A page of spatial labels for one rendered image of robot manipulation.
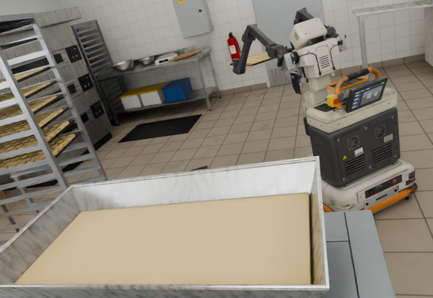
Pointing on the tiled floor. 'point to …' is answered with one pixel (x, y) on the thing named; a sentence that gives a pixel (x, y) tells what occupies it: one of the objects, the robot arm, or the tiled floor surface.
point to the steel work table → (163, 67)
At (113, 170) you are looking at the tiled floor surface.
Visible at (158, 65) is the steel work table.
